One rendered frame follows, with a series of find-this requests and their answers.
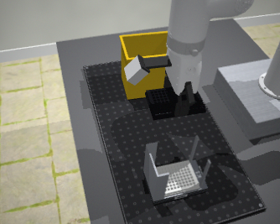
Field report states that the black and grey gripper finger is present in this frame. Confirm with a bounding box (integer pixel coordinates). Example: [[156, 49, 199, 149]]
[[163, 71, 172, 88], [174, 81, 195, 117]]

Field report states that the yellow open-top bin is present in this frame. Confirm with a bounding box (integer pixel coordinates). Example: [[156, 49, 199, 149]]
[[119, 31, 168, 100]]

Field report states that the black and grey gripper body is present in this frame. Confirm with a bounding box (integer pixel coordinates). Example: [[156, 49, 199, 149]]
[[165, 43, 203, 96]]

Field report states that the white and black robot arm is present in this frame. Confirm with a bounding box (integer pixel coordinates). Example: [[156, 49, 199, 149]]
[[124, 0, 280, 99]]

